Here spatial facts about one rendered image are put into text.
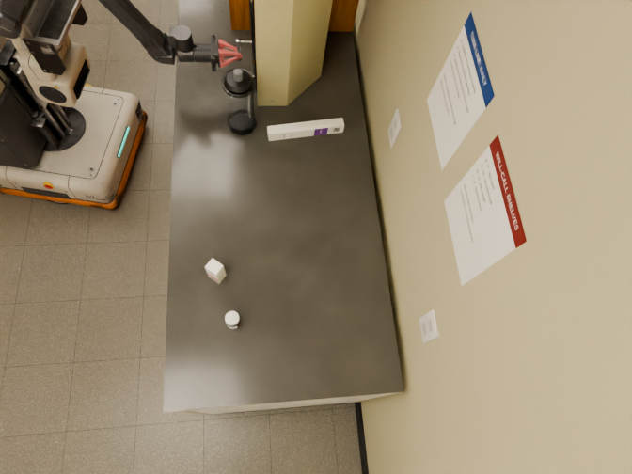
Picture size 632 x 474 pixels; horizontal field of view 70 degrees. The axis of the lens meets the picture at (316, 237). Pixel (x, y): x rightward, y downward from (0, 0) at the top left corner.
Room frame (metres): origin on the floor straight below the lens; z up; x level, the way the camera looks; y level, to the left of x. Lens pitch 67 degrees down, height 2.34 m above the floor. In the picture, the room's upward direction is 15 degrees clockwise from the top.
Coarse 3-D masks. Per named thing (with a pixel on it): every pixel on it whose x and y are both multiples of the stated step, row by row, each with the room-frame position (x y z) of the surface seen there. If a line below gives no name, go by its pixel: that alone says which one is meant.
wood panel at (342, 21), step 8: (232, 0) 1.36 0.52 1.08; (240, 0) 1.37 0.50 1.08; (248, 0) 1.38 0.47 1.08; (336, 0) 1.48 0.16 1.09; (344, 0) 1.49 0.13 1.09; (352, 0) 1.50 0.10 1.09; (232, 8) 1.36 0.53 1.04; (240, 8) 1.37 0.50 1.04; (248, 8) 1.38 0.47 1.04; (336, 8) 1.48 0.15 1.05; (344, 8) 1.49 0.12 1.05; (352, 8) 1.50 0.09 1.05; (232, 16) 1.36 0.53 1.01; (240, 16) 1.37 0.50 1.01; (248, 16) 1.38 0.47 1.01; (336, 16) 1.49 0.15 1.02; (344, 16) 1.50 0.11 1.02; (352, 16) 1.51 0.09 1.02; (232, 24) 1.36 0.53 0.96; (240, 24) 1.37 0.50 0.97; (248, 24) 1.38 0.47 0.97; (336, 24) 1.49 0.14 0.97; (344, 24) 1.50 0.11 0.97; (352, 24) 1.51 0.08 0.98
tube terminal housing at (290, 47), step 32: (256, 0) 1.03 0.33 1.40; (288, 0) 1.06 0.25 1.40; (320, 0) 1.18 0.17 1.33; (256, 32) 1.03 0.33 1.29; (288, 32) 1.06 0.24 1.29; (320, 32) 1.20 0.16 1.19; (256, 64) 1.03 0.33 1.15; (288, 64) 1.07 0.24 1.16; (320, 64) 1.23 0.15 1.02; (288, 96) 1.07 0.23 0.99
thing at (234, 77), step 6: (234, 72) 0.93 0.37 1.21; (240, 72) 0.94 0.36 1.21; (246, 72) 0.97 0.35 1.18; (228, 78) 0.93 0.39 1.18; (234, 78) 0.93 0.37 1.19; (240, 78) 0.93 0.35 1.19; (246, 78) 0.95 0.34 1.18; (252, 78) 0.96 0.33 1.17; (228, 84) 0.91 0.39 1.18; (234, 84) 0.91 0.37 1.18; (240, 84) 0.92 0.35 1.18; (246, 84) 0.93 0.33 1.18; (252, 84) 0.94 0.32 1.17; (234, 90) 0.90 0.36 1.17; (240, 90) 0.90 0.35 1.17; (246, 90) 0.91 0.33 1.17
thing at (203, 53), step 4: (212, 36) 1.08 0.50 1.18; (212, 40) 1.06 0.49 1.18; (196, 44) 1.03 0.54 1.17; (200, 44) 1.04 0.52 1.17; (204, 44) 1.04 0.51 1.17; (208, 44) 1.04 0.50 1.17; (212, 44) 1.04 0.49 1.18; (200, 48) 1.02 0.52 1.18; (204, 48) 1.02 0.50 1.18; (208, 48) 1.03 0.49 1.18; (212, 48) 1.03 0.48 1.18; (196, 52) 1.00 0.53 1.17; (200, 52) 1.01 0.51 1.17; (204, 52) 1.01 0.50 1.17; (208, 52) 1.02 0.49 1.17; (212, 52) 1.01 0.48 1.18; (196, 56) 1.00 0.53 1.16; (200, 56) 1.00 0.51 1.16; (204, 56) 1.00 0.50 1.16; (208, 56) 1.01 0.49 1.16; (212, 56) 0.99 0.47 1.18; (196, 60) 0.99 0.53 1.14; (200, 60) 1.00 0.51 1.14; (204, 60) 1.00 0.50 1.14; (208, 60) 1.01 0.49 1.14; (212, 60) 0.99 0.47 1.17; (212, 64) 0.99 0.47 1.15; (212, 68) 0.99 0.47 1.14
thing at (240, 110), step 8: (248, 72) 0.98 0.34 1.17; (224, 88) 0.90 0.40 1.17; (248, 96) 0.92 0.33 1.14; (232, 104) 0.89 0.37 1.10; (240, 104) 0.90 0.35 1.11; (248, 104) 0.91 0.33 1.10; (232, 112) 0.90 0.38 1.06; (240, 112) 0.90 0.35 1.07; (248, 112) 0.91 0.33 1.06; (232, 120) 0.90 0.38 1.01; (240, 120) 0.89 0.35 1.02; (248, 120) 0.91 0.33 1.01; (240, 128) 0.89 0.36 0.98; (248, 128) 0.91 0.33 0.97
